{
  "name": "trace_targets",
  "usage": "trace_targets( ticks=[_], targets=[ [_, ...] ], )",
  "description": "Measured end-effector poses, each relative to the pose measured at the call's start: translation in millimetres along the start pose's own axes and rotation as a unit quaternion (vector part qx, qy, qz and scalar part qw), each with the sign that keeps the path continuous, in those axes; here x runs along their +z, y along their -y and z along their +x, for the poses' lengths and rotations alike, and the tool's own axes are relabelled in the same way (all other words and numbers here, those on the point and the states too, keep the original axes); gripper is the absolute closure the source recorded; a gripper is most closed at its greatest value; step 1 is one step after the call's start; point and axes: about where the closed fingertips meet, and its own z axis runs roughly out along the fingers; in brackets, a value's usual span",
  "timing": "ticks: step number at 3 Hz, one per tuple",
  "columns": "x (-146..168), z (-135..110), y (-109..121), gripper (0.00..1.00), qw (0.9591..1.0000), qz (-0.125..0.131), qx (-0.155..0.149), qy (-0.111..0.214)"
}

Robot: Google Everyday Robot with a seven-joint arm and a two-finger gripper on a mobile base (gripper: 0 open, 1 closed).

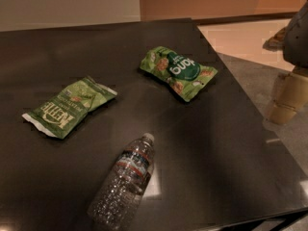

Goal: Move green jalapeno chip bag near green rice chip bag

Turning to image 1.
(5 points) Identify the clear plastic water bottle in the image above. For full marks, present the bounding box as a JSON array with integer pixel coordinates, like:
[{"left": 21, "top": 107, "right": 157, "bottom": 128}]
[{"left": 88, "top": 133, "right": 155, "bottom": 231}]

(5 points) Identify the green rice chip bag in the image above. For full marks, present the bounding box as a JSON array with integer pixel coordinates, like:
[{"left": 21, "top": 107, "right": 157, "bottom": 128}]
[{"left": 140, "top": 46, "right": 218, "bottom": 102}]

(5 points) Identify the green Kettle jalapeno chip bag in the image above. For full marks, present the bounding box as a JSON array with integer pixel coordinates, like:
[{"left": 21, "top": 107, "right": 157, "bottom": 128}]
[{"left": 22, "top": 77, "right": 117, "bottom": 139}]

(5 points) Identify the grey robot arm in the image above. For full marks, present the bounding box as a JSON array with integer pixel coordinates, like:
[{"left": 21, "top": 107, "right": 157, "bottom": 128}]
[{"left": 263, "top": 0, "right": 308, "bottom": 124}]

